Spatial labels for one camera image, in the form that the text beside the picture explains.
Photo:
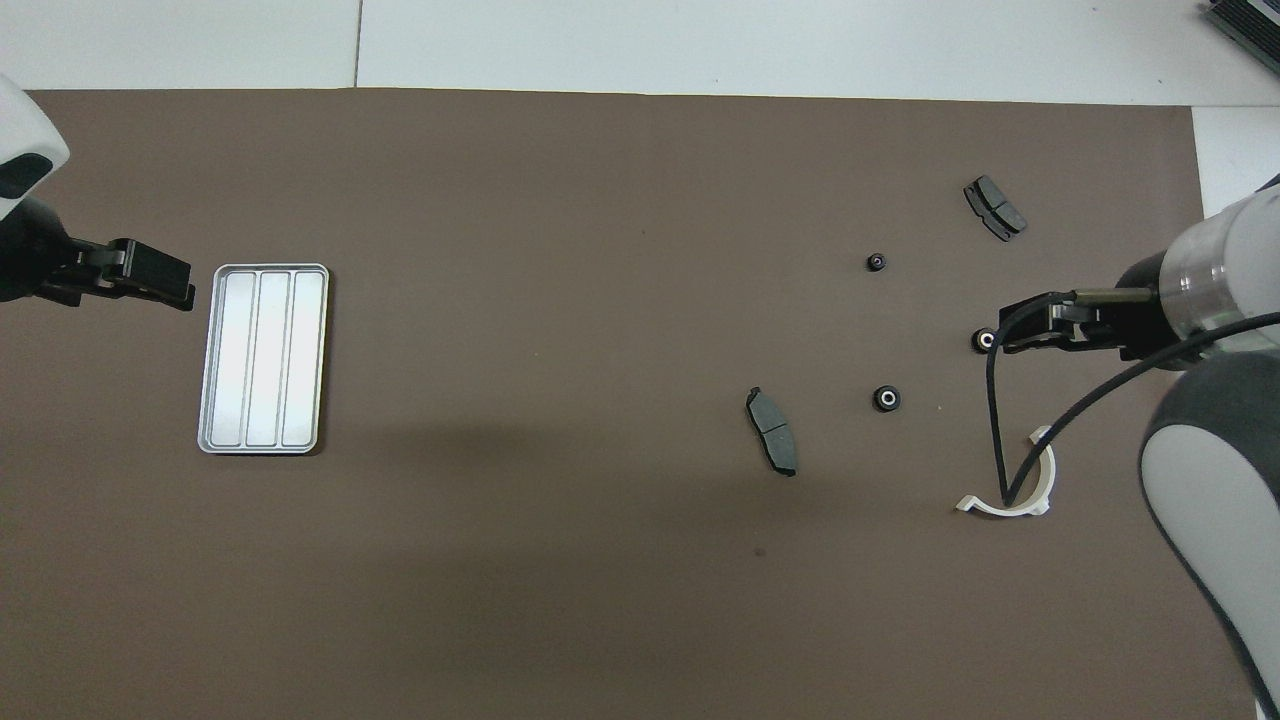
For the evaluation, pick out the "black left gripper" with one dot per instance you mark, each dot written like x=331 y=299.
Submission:
x=40 y=265

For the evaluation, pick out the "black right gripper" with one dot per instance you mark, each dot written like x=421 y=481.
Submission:
x=1150 y=310

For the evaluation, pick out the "black bearing gear silver centre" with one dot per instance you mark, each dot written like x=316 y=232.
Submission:
x=982 y=340
x=886 y=398

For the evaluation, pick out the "small black gear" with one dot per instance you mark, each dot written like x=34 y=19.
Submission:
x=876 y=262

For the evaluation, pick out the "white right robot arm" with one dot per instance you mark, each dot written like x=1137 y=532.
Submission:
x=1240 y=240

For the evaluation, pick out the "silver metal tray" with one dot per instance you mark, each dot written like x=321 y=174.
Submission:
x=262 y=360

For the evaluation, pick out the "short dark grey brake pad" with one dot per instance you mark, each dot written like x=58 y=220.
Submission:
x=995 y=207

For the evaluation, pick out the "long dark grey brake pad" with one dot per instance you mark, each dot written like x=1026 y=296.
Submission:
x=770 y=425

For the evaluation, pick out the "grey ribbed device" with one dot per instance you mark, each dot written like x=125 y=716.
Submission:
x=1245 y=20

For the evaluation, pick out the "brown table mat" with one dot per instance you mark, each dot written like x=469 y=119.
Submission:
x=600 y=250

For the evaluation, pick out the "white curved plastic bracket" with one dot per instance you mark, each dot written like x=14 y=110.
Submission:
x=975 y=506

